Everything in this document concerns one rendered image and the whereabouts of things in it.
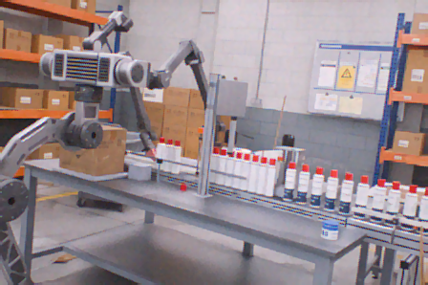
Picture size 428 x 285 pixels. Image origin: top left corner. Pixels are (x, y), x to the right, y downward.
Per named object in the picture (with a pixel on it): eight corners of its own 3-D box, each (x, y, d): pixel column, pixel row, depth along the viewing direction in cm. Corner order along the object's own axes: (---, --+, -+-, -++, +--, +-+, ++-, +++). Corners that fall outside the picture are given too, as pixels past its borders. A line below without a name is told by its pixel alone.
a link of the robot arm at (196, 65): (181, 55, 265) (198, 53, 260) (185, 51, 269) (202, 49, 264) (204, 122, 284) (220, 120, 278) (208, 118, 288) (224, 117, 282)
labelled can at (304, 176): (308, 204, 246) (312, 164, 244) (303, 206, 242) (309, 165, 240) (298, 202, 249) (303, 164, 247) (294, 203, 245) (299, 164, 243)
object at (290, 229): (409, 208, 297) (410, 206, 296) (335, 257, 188) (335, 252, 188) (155, 153, 413) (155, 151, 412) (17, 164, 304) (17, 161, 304)
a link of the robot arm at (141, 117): (117, 65, 292) (132, 64, 287) (123, 63, 297) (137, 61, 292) (136, 131, 306) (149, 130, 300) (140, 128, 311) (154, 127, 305)
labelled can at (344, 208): (351, 214, 234) (356, 173, 232) (347, 216, 229) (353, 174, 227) (340, 211, 237) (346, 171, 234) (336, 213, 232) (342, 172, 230)
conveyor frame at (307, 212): (353, 224, 236) (353, 214, 236) (345, 228, 227) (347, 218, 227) (117, 164, 327) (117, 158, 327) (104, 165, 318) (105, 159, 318)
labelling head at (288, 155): (300, 196, 262) (307, 150, 259) (290, 199, 252) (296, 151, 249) (278, 190, 270) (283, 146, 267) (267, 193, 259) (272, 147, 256)
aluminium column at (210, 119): (207, 195, 263) (221, 74, 256) (203, 196, 260) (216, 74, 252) (201, 193, 266) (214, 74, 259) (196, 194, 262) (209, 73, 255)
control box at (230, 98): (245, 117, 258) (248, 81, 256) (215, 115, 251) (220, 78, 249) (237, 115, 267) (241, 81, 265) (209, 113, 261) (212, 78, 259)
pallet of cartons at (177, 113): (231, 189, 690) (242, 94, 675) (207, 199, 615) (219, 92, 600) (160, 175, 739) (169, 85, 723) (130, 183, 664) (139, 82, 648)
